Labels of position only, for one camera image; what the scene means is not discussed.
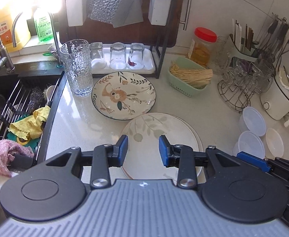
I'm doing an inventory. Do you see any pink dish cloth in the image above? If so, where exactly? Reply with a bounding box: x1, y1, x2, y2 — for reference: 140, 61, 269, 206
0, 139, 35, 177

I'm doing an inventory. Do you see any floral rabbit print plate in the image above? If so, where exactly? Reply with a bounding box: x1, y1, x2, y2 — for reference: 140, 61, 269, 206
91, 71, 157, 121

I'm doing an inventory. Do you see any green chopstick holder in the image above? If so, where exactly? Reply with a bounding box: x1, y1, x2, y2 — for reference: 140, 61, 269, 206
230, 33, 259, 64

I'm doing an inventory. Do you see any black sink drain rack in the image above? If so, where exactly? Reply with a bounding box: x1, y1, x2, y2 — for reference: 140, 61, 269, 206
1, 78, 61, 134

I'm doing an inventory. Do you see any clear glass mug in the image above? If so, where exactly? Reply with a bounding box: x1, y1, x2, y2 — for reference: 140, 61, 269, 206
215, 36, 234, 68

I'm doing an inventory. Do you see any yellow dish cloth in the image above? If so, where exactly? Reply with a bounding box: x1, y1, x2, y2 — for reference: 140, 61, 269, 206
8, 106, 51, 140

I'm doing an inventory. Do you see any bundle of dried noodles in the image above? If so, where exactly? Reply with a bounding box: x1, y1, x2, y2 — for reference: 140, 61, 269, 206
170, 62, 213, 89

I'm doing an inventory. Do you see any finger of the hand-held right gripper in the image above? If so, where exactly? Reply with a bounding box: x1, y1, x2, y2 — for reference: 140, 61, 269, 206
236, 151, 289, 191

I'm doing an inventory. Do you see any clear glass cup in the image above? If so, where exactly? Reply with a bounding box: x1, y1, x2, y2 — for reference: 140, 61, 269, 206
252, 59, 276, 93
221, 60, 253, 87

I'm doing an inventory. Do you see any metal wire cup rack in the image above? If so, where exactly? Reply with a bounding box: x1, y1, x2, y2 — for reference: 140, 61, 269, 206
217, 74, 252, 113

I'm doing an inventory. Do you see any white electric cooker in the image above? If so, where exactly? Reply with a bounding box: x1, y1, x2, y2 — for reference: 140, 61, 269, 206
260, 65, 289, 121

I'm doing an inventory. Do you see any yellow detergent bottle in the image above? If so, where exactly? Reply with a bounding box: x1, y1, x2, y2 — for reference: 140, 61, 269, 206
0, 4, 32, 53

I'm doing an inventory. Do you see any white bowl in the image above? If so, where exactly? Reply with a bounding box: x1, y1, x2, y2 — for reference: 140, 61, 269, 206
265, 128, 284, 157
233, 131, 266, 160
238, 107, 267, 137

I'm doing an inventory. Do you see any chrome kitchen faucet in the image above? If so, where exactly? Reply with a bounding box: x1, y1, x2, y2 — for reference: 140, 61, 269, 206
0, 2, 16, 74

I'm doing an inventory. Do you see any green plastic basket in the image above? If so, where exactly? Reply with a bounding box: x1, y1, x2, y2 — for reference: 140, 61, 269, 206
169, 57, 210, 98

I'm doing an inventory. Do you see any row of hanging kitchen utensils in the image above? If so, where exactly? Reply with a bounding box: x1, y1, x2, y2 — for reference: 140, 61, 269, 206
255, 12, 289, 58

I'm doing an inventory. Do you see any pale leaf print plate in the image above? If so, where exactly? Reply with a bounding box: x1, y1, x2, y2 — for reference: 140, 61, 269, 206
120, 113, 200, 180

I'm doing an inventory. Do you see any small clear glass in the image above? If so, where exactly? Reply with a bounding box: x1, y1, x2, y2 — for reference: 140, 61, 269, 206
128, 43, 145, 69
90, 42, 107, 70
109, 42, 127, 70

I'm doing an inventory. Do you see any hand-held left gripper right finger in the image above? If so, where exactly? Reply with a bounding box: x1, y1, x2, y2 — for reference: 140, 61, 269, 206
159, 135, 244, 189

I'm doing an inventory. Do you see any green sponge cloth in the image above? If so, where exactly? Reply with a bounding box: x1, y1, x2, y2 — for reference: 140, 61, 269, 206
7, 131, 40, 149

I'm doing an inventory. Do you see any red lid plastic jar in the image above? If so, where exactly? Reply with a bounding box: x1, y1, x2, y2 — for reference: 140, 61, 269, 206
187, 27, 218, 66

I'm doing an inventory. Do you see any black kitchen sink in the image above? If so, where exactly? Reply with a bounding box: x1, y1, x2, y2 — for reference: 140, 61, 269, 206
0, 62, 68, 174

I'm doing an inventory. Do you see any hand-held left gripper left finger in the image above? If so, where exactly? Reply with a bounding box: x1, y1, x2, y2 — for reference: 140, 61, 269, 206
45, 135, 129, 189

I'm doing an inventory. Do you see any steel wool scrubber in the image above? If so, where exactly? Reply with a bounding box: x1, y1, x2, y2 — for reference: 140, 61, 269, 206
27, 86, 45, 112

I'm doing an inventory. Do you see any tall textured drinking glass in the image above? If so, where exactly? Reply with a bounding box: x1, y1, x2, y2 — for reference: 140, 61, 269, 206
60, 39, 94, 97

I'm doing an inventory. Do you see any black metal dish rack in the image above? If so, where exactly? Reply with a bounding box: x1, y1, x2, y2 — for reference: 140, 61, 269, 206
64, 0, 177, 79

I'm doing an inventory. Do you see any brown cutting board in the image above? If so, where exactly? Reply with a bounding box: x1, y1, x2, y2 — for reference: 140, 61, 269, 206
59, 0, 193, 53

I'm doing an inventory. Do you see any silver bubble foil sheet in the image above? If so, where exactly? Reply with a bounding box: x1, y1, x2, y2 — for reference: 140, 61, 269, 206
86, 0, 144, 28

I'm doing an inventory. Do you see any thin curved chrome faucet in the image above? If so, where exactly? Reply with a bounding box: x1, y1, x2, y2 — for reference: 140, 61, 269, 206
12, 11, 62, 66

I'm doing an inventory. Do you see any green dish soap bottle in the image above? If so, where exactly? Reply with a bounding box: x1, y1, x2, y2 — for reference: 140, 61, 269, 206
33, 7, 55, 42

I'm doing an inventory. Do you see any white utensil holder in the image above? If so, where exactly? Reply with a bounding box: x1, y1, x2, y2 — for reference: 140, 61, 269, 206
148, 0, 172, 26
66, 0, 88, 27

